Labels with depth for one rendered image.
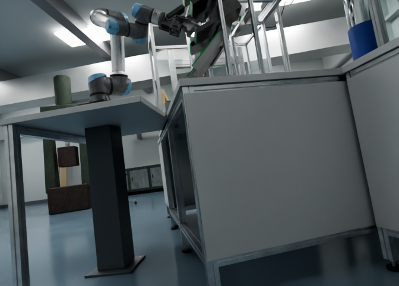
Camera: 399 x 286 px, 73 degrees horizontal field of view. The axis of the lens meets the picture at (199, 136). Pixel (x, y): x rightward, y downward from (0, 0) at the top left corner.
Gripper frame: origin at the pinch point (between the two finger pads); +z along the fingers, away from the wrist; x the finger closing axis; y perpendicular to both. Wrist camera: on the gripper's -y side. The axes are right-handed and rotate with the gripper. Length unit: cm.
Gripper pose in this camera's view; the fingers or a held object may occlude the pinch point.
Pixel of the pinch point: (198, 27)
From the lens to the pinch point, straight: 156.8
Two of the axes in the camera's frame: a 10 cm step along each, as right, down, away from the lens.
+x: 1.0, -1.6, -9.8
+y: -2.9, 9.4, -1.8
